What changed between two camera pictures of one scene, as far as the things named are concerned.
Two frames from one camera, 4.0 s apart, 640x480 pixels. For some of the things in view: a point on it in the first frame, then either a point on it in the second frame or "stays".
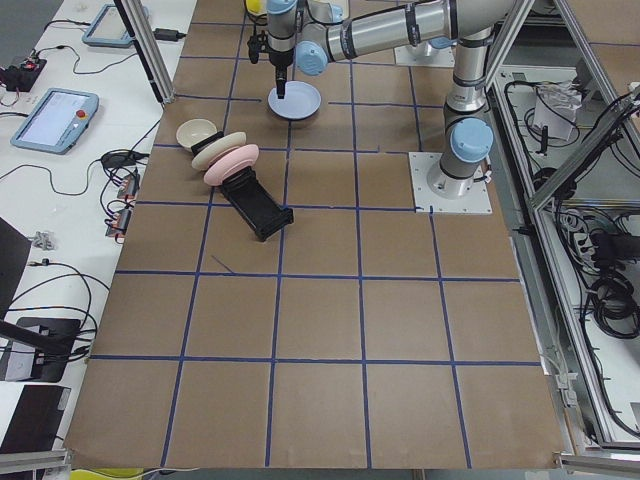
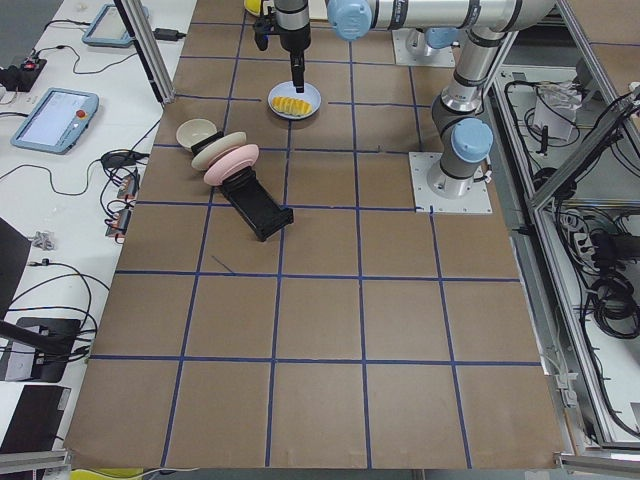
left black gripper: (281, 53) to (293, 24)
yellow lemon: (254, 5) stays
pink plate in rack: (229, 163) stays
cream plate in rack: (202, 159) stays
